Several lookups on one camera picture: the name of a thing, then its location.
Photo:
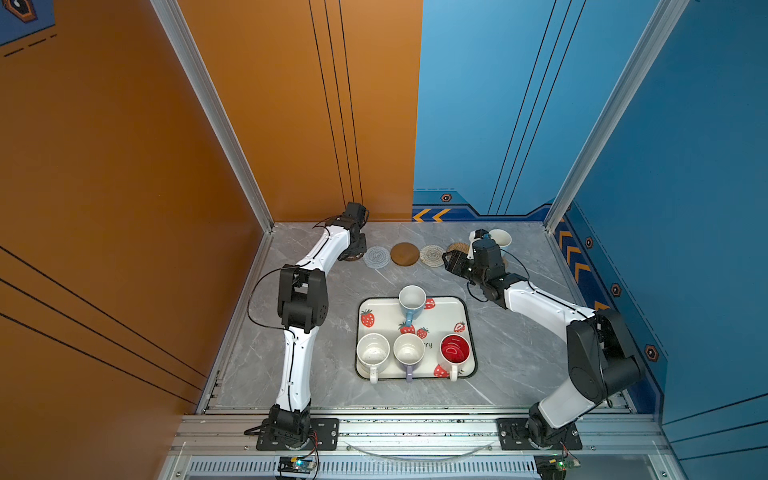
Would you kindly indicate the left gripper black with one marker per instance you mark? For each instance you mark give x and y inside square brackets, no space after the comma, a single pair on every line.
[361,246]

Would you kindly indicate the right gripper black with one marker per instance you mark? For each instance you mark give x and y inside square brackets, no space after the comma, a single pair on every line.
[456,261]

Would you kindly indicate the woven rattan round coaster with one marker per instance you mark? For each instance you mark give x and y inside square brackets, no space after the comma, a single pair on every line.
[459,246]

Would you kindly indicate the light blue mug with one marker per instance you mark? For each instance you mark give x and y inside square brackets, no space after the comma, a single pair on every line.
[501,237]

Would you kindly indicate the light blue rope coaster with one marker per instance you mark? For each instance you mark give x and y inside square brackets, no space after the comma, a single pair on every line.
[377,257]

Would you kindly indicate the colourful zigzag rope coaster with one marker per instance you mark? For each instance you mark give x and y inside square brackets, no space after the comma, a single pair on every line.
[431,256]

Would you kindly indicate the light wooden round coaster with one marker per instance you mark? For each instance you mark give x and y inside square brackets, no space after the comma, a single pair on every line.
[405,254]

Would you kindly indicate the white mug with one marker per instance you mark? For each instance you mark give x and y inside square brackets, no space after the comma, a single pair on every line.
[373,353]

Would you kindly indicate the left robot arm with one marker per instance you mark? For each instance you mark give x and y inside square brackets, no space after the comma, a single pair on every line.
[303,305]

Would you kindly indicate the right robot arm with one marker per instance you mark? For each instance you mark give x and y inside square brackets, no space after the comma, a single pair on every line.
[602,357]

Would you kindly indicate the strawberry print white tray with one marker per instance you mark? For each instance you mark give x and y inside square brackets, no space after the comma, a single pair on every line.
[437,344]

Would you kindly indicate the red interior mug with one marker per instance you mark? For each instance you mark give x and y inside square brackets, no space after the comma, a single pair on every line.
[455,350]

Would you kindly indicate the lavender mug front middle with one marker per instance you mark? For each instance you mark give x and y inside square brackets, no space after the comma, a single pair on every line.
[409,351]

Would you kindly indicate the right green circuit board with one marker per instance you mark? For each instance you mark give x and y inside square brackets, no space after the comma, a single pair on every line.
[555,468]

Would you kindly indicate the green circuit board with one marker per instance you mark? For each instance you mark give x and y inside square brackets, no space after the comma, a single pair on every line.
[296,467]
[555,468]

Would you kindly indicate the left green circuit board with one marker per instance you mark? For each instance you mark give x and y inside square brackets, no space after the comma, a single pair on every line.
[296,467]

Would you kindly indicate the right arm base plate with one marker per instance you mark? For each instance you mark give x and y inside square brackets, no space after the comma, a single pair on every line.
[517,434]

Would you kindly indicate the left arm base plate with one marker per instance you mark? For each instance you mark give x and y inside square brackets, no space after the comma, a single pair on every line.
[321,433]

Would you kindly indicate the aluminium front rail frame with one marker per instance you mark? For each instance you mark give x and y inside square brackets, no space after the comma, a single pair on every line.
[450,443]

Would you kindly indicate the left aluminium corner post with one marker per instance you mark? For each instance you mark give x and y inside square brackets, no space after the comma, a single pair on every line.
[175,26]

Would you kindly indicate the aluminium corner post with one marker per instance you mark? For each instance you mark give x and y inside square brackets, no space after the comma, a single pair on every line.
[652,40]
[175,26]

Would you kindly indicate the right aluminium corner post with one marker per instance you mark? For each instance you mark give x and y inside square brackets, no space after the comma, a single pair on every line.
[652,40]

